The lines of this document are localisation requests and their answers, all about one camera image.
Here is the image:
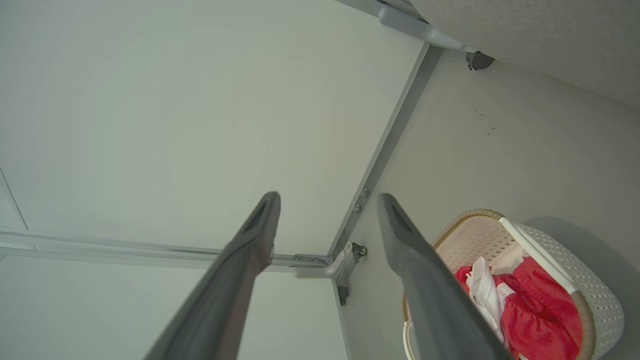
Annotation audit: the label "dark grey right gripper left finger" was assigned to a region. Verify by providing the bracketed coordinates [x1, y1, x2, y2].
[144, 191, 282, 360]

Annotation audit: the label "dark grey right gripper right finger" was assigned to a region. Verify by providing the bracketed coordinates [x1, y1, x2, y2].
[376, 193, 513, 360]

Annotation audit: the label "red and white garment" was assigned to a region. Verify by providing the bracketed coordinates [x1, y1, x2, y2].
[454, 256, 585, 360]

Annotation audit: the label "grey partition foot tube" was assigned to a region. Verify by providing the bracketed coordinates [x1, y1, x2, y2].
[377, 5, 479, 54]
[292, 241, 357, 279]

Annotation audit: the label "cream perforated laundry basket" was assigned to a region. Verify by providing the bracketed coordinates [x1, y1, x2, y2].
[401, 209, 626, 360]

